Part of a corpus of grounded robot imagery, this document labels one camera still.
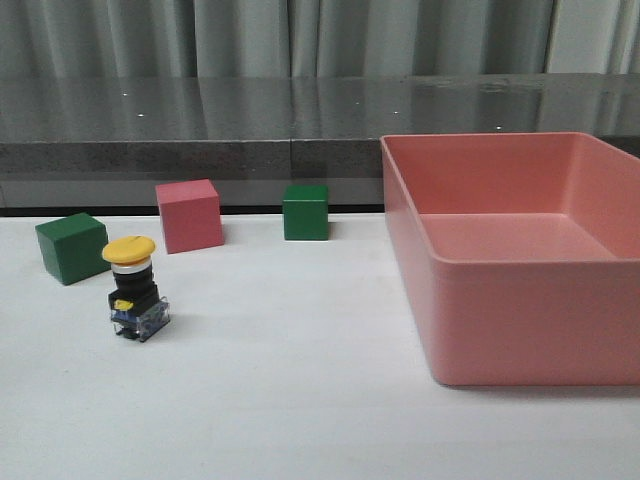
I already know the yellow push button switch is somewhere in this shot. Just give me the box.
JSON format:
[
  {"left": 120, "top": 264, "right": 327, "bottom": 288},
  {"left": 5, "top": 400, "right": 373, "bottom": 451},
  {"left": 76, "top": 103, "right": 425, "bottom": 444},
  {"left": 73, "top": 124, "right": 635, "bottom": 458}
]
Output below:
[{"left": 102, "top": 235, "right": 170, "bottom": 342}]

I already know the right green wooden cube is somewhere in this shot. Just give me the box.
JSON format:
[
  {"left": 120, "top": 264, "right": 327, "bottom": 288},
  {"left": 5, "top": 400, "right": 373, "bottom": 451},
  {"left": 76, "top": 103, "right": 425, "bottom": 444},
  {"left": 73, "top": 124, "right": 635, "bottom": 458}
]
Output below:
[{"left": 282, "top": 185, "right": 329, "bottom": 240}]

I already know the green wooden cube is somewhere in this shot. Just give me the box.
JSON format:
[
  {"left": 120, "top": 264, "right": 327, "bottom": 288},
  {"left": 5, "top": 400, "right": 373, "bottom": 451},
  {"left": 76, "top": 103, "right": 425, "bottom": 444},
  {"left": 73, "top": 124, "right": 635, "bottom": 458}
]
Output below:
[
  {"left": 35, "top": 213, "right": 110, "bottom": 285},
  {"left": 282, "top": 185, "right": 329, "bottom": 240}
]

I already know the pink wooden cube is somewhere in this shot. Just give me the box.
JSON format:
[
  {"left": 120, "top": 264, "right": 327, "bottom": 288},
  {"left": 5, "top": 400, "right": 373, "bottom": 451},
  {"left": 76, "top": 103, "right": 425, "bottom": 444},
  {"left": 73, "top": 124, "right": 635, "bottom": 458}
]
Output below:
[{"left": 155, "top": 179, "right": 224, "bottom": 254}]

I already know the pink plastic bin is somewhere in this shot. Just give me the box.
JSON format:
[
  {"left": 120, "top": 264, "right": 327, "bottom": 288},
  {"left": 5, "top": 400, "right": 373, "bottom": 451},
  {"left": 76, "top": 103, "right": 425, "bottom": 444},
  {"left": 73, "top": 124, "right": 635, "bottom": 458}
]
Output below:
[{"left": 381, "top": 132, "right": 639, "bottom": 385}]

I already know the dark glossy counter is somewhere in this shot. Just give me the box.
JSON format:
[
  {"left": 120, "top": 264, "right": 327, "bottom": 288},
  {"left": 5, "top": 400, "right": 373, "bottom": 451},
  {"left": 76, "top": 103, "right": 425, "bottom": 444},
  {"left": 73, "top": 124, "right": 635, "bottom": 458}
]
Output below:
[{"left": 1, "top": 74, "right": 639, "bottom": 216}]

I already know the left green wooden cube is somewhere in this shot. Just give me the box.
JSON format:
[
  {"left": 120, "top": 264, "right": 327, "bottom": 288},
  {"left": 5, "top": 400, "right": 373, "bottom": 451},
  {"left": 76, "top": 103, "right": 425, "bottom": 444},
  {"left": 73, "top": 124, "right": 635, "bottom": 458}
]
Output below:
[{"left": 35, "top": 213, "right": 110, "bottom": 285}]

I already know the grey curtain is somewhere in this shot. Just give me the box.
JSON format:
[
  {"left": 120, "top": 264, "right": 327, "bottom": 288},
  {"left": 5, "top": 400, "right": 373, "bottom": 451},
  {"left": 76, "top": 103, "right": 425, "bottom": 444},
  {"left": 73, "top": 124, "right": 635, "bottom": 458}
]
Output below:
[{"left": 1, "top": 1, "right": 639, "bottom": 79}]

